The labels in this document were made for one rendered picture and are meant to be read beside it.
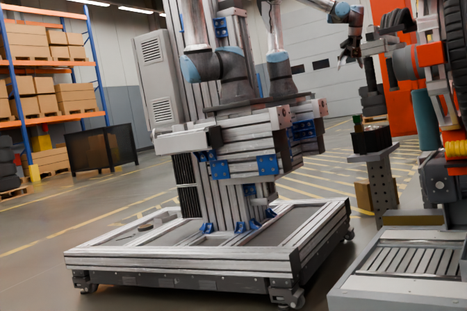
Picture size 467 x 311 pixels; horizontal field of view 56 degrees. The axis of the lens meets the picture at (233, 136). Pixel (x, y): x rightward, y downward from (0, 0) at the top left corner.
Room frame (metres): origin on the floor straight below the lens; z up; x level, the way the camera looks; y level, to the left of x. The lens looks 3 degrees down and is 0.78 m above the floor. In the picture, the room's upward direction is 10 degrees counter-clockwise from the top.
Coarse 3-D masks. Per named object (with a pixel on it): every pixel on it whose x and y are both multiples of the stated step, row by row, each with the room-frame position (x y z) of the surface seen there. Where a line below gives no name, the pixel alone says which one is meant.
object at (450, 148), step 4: (464, 140) 1.54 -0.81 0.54; (448, 144) 1.55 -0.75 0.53; (452, 144) 1.54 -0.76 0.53; (456, 144) 1.54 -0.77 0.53; (460, 144) 1.53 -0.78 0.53; (464, 144) 1.52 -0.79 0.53; (440, 148) 1.58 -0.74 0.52; (444, 148) 1.57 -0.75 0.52; (448, 148) 1.55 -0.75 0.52; (452, 148) 1.54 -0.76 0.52; (456, 148) 1.53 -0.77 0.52; (460, 148) 1.53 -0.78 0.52; (464, 148) 1.52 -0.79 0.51; (440, 152) 1.58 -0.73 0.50; (448, 152) 1.55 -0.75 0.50; (452, 152) 1.54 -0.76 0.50; (456, 152) 1.54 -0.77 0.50; (460, 152) 1.53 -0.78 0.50; (464, 152) 1.52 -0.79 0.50; (448, 156) 1.56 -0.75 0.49
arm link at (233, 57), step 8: (216, 48) 1.80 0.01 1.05; (224, 48) 1.77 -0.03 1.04; (232, 48) 1.77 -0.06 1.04; (240, 48) 1.81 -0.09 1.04; (224, 56) 1.76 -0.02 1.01; (232, 56) 1.77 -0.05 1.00; (240, 56) 1.79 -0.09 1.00; (224, 64) 1.75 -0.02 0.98; (232, 64) 1.77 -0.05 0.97; (240, 64) 1.78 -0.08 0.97; (224, 72) 1.77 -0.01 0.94; (232, 72) 1.77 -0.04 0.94; (240, 72) 1.78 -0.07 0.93
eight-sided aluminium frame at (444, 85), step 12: (420, 0) 1.52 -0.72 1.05; (432, 0) 1.49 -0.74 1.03; (420, 12) 1.48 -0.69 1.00; (432, 12) 1.45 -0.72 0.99; (420, 24) 1.45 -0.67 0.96; (432, 24) 1.43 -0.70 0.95; (420, 36) 1.45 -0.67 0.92; (432, 72) 1.47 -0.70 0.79; (444, 72) 1.42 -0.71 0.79; (432, 84) 1.44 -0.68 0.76; (444, 84) 1.42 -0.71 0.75; (432, 96) 1.47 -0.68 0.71; (444, 96) 1.46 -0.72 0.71; (444, 120) 1.55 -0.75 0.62; (456, 120) 1.53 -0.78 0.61
